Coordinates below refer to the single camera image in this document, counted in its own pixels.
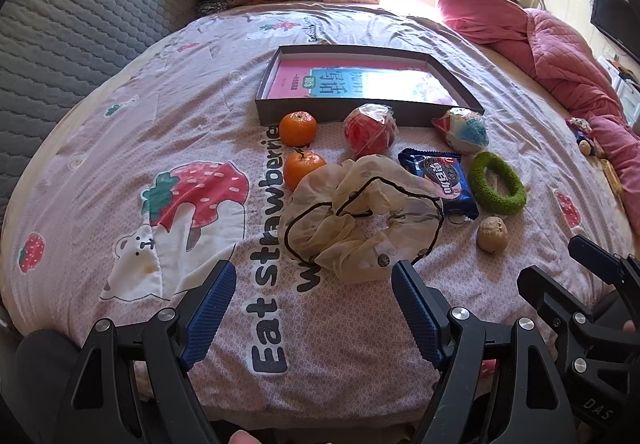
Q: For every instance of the blue cookie packet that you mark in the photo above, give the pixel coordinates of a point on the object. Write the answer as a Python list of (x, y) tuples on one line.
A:
[(442, 179)]

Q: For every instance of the pink quilted duvet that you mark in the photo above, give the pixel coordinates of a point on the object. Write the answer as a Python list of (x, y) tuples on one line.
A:
[(550, 48)]

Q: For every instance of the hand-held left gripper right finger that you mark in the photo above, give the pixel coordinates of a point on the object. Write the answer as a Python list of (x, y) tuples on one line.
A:
[(415, 304)]

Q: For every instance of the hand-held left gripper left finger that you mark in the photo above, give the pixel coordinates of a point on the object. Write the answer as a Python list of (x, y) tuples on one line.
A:
[(212, 314)]

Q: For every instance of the black television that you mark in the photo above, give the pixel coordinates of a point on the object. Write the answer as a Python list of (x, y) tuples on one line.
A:
[(615, 18)]

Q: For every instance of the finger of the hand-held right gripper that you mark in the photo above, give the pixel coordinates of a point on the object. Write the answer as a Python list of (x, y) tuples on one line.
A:
[(542, 291), (595, 256)]

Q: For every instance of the orange mandarin with stem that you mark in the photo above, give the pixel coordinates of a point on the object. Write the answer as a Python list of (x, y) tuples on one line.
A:
[(302, 169)]

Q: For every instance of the white cabinet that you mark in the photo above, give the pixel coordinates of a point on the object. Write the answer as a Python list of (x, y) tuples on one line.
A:
[(627, 88)]

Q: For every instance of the person's dark clothing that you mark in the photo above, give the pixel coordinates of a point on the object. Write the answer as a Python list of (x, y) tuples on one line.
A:
[(40, 359)]

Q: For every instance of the grey quilted headboard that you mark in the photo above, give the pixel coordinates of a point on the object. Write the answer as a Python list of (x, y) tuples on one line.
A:
[(75, 23)]

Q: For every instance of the yellow snack packet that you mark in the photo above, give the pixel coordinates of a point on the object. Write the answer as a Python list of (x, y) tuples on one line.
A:
[(610, 173)]

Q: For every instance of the beige sheer scrunchie black trim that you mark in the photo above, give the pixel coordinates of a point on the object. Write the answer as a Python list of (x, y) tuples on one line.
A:
[(320, 224)]

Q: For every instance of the person's left hand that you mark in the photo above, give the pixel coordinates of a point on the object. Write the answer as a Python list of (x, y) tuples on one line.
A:
[(242, 438)]

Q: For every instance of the round snack blue white wrapper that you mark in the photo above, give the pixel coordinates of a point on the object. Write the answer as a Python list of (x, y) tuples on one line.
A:
[(467, 131)]

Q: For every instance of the small blue snack packet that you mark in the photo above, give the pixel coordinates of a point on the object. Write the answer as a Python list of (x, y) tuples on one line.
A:
[(584, 142)]

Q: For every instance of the walnut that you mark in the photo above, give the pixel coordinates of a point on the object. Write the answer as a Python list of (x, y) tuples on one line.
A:
[(492, 235)]

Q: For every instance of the grey cardboard box tray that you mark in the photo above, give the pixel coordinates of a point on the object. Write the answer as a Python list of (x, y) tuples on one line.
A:
[(330, 109)]

